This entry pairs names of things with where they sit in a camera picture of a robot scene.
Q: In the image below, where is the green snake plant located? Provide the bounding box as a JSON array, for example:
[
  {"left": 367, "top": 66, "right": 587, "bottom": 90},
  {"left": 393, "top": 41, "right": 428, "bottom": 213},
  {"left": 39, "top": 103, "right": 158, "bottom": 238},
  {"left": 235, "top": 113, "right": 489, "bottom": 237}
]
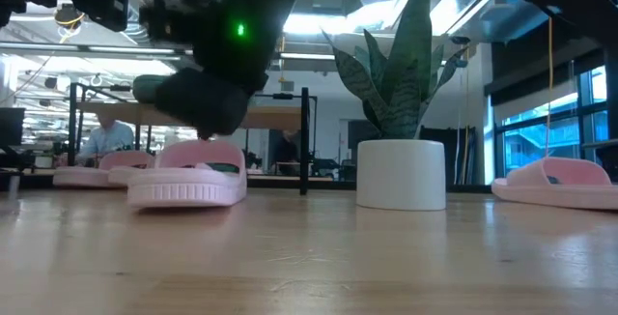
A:
[{"left": 322, "top": 0, "right": 470, "bottom": 141}]

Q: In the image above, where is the green rubber slide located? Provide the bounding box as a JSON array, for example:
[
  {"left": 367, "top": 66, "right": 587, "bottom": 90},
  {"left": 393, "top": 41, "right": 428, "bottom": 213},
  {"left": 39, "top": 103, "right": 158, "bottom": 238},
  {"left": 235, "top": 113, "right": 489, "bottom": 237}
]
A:
[{"left": 131, "top": 73, "right": 171, "bottom": 105}]

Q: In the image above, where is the black monitor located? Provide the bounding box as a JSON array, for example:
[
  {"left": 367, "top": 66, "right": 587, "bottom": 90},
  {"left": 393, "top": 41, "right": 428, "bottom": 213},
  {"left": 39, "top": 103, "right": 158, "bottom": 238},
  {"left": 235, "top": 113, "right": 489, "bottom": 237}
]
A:
[{"left": 0, "top": 106, "right": 26, "bottom": 148}]

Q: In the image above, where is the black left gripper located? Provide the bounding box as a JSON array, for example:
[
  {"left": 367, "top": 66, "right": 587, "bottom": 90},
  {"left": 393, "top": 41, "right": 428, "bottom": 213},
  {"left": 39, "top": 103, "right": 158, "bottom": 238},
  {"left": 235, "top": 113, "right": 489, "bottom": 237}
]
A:
[{"left": 154, "top": 67, "right": 253, "bottom": 139}]

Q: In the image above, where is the yellow hanging cable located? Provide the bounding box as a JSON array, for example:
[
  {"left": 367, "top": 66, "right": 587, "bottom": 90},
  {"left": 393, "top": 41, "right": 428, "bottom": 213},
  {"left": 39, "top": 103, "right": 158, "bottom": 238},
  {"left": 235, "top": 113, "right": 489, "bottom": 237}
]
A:
[{"left": 545, "top": 16, "right": 554, "bottom": 159}]

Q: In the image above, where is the silver frame rail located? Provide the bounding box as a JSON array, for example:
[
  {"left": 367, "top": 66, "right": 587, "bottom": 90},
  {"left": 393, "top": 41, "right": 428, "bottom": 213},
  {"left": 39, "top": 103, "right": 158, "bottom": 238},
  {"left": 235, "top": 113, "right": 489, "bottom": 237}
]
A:
[{"left": 0, "top": 41, "right": 195, "bottom": 61}]

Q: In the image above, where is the pink rubber slide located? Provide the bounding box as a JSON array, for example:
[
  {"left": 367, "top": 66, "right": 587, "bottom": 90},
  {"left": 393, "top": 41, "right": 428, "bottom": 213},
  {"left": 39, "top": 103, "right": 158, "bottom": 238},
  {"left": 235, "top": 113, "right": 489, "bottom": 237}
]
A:
[
  {"left": 491, "top": 156, "right": 618, "bottom": 212},
  {"left": 107, "top": 163, "right": 157, "bottom": 187},
  {"left": 126, "top": 139, "right": 249, "bottom": 209},
  {"left": 52, "top": 150, "right": 155, "bottom": 189}
]

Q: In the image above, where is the white round plant pot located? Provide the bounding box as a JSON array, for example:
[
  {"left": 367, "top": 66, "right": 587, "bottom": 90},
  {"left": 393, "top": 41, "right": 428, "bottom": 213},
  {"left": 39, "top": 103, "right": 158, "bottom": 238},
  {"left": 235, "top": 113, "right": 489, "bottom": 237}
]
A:
[{"left": 355, "top": 138, "right": 448, "bottom": 212}]

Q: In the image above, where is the person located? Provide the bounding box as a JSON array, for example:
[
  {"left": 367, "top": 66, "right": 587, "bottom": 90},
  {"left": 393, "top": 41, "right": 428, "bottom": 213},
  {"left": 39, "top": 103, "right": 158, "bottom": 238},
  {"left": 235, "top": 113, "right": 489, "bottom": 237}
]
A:
[
  {"left": 75, "top": 113, "right": 136, "bottom": 167},
  {"left": 271, "top": 129, "right": 301, "bottom": 177}
]

